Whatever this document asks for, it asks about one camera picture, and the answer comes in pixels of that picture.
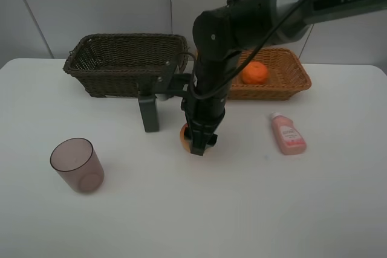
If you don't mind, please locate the pink detergent bottle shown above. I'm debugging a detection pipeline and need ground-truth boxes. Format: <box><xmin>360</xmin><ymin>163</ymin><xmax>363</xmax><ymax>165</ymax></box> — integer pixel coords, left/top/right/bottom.
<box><xmin>270</xmin><ymin>112</ymin><xmax>307</xmax><ymax>155</ymax></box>

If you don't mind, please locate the light brown wicker basket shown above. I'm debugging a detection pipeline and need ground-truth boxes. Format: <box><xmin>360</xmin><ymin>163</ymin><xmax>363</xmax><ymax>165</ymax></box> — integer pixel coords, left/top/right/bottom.
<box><xmin>227</xmin><ymin>47</ymin><xmax>311</xmax><ymax>101</ymax></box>

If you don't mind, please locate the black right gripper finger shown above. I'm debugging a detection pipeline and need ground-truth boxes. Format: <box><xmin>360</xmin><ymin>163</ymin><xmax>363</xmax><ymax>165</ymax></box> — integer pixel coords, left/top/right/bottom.
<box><xmin>190</xmin><ymin>137</ymin><xmax>206</xmax><ymax>156</ymax></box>

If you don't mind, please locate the translucent brown plastic cup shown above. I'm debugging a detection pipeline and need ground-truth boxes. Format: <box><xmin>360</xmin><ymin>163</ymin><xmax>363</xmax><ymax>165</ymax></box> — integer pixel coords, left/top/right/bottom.
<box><xmin>50</xmin><ymin>138</ymin><xmax>105</xmax><ymax>193</ymax></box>

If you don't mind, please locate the orange mandarin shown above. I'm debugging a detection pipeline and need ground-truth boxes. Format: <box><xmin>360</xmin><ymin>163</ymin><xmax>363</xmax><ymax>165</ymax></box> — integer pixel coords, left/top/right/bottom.
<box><xmin>241</xmin><ymin>61</ymin><xmax>269</xmax><ymax>85</ymax></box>

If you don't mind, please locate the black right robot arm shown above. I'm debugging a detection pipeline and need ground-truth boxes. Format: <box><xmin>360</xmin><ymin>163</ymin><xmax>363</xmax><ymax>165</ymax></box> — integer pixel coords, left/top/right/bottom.
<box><xmin>182</xmin><ymin>0</ymin><xmax>386</xmax><ymax>156</ymax></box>

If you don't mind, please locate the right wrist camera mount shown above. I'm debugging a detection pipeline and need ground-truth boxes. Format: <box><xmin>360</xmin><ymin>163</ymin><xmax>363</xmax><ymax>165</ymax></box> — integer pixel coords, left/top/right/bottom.
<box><xmin>152</xmin><ymin>51</ymin><xmax>197</xmax><ymax>99</ymax></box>

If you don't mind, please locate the dark brown wicker basket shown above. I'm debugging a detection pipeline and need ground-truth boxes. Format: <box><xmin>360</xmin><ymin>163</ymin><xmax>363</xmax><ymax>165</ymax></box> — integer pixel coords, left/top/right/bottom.
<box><xmin>63</xmin><ymin>33</ymin><xmax>188</xmax><ymax>98</ymax></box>

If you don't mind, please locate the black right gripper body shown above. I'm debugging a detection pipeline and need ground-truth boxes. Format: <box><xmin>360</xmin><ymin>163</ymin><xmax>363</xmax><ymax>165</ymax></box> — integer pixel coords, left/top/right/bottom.
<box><xmin>184</xmin><ymin>119</ymin><xmax>218</xmax><ymax>149</ymax></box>

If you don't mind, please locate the red orange apple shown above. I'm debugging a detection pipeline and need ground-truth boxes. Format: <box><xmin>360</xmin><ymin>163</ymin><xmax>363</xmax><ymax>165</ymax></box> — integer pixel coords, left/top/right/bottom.
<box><xmin>180</xmin><ymin>123</ymin><xmax>191</xmax><ymax>153</ymax></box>

